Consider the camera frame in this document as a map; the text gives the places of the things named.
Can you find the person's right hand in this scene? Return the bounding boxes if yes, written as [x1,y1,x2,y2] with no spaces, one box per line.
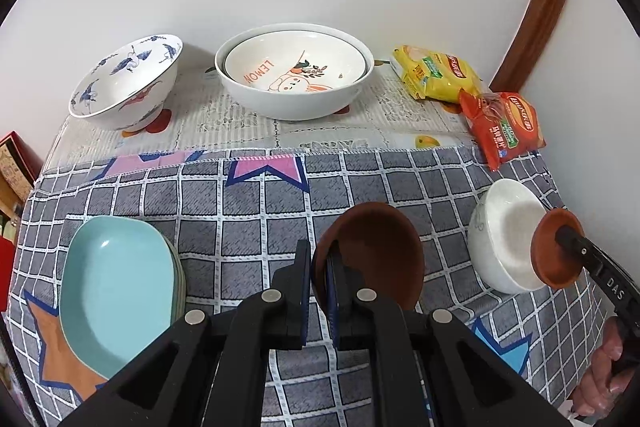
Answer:
[572,318,632,419]

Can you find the brown wooden door frame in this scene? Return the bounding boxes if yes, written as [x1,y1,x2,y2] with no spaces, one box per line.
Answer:
[487,0,581,94]

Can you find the white bowl with orange print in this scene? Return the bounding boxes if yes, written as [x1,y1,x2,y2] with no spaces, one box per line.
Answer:
[222,32,368,92]

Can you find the large white bowl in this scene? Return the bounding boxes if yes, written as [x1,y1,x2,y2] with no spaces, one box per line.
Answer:
[215,25,374,120]

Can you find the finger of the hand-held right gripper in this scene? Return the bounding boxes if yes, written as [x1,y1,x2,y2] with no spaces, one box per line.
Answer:
[555,226,609,276]

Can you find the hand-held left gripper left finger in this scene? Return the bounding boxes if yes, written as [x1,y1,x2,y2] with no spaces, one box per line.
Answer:
[57,238,313,427]

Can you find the orange snack packet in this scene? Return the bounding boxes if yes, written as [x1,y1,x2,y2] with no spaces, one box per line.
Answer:
[459,89,547,172]

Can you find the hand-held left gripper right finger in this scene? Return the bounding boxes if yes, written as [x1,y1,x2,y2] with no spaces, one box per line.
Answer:
[325,249,573,427]

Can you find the plain white bowl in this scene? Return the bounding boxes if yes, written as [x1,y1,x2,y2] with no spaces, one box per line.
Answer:
[467,179,551,294]

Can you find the green plate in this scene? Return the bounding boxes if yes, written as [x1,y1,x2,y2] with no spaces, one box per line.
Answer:
[160,234,187,328]

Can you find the yellow snack packet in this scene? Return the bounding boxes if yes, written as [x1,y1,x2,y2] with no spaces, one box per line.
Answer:
[391,45,485,102]

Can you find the red box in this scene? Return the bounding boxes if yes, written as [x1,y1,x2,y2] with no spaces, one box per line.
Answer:
[0,132,45,218]

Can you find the red paper bag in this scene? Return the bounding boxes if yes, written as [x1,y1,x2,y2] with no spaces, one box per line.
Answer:
[0,234,18,313]

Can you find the grey checked cloth with stars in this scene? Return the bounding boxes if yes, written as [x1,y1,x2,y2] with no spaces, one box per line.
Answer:
[0,146,640,427]

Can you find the blue crane pattern bowl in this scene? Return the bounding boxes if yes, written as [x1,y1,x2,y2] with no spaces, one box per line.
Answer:
[68,34,184,131]

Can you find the teal plate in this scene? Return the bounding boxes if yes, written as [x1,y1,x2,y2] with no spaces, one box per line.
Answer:
[59,215,182,380]

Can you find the small brown bowl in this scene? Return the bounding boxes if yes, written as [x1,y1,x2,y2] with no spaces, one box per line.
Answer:
[311,202,426,315]
[531,208,587,289]

